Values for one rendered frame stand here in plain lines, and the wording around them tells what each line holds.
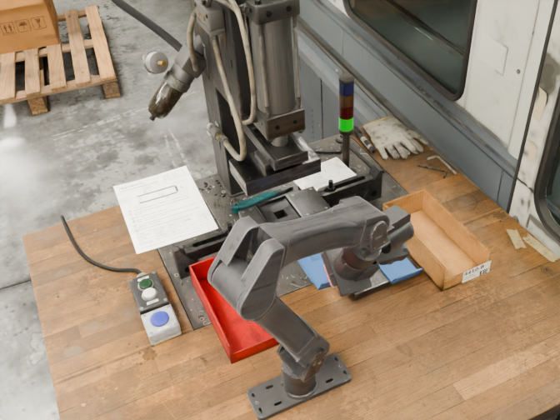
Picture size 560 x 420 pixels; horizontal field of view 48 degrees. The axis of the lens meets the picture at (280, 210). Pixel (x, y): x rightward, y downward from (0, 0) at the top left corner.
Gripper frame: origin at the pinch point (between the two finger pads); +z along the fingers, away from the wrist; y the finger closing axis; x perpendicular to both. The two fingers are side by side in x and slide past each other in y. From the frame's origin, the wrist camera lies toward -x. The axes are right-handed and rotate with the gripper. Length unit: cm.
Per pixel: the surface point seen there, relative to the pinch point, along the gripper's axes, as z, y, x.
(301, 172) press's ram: 1.3, 25.7, -2.5
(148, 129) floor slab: 200, 164, -9
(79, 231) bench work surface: 40, 40, 45
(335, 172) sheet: 22.3, 33.3, -20.8
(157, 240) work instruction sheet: 32, 30, 27
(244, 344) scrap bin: 12.4, -4.8, 18.6
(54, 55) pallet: 235, 252, 30
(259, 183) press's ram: 1.3, 25.3, 7.5
